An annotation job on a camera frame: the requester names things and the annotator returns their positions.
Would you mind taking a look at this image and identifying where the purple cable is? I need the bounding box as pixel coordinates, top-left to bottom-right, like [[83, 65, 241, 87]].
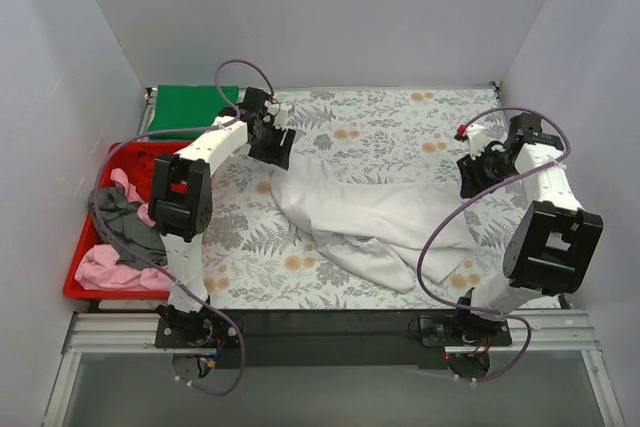
[[416, 106, 573, 384], [90, 59, 281, 396]]

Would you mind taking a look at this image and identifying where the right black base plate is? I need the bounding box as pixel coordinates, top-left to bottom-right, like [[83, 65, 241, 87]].
[[418, 315, 512, 347]]

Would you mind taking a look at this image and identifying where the pink t shirt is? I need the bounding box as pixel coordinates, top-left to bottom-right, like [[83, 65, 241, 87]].
[[73, 168, 171, 292]]

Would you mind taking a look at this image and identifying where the red t shirt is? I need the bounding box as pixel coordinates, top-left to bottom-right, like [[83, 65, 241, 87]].
[[107, 141, 188, 202]]

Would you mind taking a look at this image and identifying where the red plastic bin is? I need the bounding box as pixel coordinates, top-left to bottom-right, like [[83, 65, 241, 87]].
[[63, 153, 169, 300]]

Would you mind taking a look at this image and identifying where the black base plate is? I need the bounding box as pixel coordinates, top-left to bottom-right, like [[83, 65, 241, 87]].
[[418, 315, 512, 347], [154, 318, 239, 349]]

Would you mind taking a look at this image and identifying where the folded green t shirt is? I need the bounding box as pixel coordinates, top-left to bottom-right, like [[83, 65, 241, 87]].
[[148, 85, 229, 131]]

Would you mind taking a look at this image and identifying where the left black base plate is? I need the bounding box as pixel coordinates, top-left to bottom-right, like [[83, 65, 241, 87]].
[[154, 318, 239, 349]]

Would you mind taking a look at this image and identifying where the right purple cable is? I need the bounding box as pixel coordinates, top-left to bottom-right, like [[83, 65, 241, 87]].
[[416, 106, 573, 384]]

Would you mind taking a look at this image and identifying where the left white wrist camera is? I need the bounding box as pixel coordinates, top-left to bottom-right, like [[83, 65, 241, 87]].
[[266, 99, 295, 129]]

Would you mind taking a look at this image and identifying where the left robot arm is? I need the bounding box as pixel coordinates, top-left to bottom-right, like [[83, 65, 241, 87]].
[[149, 88, 296, 347]]

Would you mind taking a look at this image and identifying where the white t shirt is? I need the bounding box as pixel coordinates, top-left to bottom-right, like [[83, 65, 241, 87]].
[[271, 154, 476, 294]]

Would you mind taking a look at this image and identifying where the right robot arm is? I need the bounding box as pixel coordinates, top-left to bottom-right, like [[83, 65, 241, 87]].
[[452, 113, 604, 345]]

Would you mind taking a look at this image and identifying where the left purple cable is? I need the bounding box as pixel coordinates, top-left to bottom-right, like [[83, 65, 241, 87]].
[[90, 59, 281, 396]]

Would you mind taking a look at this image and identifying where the aluminium rail frame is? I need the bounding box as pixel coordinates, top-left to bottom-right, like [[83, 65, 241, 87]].
[[44, 309, 624, 426]]

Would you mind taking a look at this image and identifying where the grey t shirt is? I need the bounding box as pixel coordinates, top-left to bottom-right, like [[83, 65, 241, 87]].
[[88, 187, 167, 270]]

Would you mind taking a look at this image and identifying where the floral table cloth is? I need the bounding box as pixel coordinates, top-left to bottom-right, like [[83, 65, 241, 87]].
[[203, 88, 527, 309]]

